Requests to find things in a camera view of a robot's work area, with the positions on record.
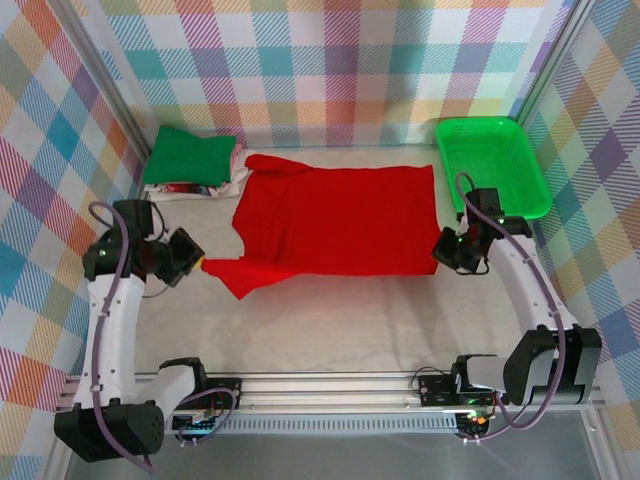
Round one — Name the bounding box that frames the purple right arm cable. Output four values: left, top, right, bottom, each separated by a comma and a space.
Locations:
455, 171, 569, 431

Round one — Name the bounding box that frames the green folded t-shirt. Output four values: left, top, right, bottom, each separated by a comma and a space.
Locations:
143, 126, 237, 185

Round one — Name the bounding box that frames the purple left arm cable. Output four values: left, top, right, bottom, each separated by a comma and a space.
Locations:
88, 201, 156, 475

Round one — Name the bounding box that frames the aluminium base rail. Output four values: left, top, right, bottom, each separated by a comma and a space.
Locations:
59, 372, 606, 409

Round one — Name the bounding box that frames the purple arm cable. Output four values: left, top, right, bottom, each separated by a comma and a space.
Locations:
455, 171, 569, 431
88, 201, 156, 475

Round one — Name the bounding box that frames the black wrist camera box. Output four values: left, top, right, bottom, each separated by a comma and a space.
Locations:
168, 227, 206, 274
432, 227, 465, 270

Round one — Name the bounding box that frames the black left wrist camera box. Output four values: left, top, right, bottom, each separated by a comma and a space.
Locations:
168, 227, 206, 274

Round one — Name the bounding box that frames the aluminium frame post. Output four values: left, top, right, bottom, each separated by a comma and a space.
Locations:
512, 0, 601, 129
62, 0, 154, 161

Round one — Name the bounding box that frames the red t-shirt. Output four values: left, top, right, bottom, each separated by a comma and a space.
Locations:
201, 153, 442, 301

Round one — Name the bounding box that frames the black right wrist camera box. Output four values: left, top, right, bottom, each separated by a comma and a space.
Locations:
432, 227, 465, 270

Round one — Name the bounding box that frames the grey slotted cable duct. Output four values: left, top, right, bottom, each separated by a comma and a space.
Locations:
169, 413, 461, 437

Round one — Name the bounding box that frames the controller circuit board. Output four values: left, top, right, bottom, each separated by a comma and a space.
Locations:
169, 412, 222, 437
452, 407, 494, 437

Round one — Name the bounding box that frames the green plastic basket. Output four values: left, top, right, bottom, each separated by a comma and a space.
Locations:
433, 115, 554, 221

